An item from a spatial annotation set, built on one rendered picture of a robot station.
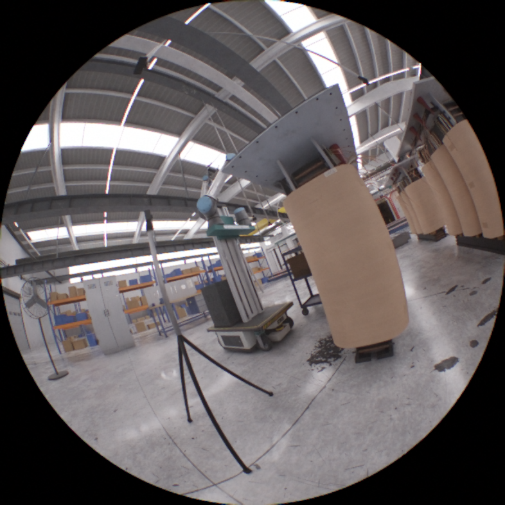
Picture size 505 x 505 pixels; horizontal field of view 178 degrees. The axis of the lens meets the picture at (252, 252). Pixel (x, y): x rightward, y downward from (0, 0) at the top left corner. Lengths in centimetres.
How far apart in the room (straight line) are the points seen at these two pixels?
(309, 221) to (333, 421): 96
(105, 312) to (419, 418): 503
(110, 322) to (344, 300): 468
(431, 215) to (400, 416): 316
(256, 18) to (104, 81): 712
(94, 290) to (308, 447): 480
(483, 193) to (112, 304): 624
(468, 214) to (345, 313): 179
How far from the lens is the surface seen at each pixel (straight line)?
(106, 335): 476
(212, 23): 953
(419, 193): 351
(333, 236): 76
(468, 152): 186
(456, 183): 216
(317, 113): 94
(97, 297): 480
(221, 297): 181
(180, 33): 400
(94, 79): 1008
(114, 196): 734
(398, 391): 94
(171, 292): 541
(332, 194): 78
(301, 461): 82
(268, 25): 1046
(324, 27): 1071
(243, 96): 883
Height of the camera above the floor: 75
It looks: 8 degrees up
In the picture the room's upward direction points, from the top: 21 degrees counter-clockwise
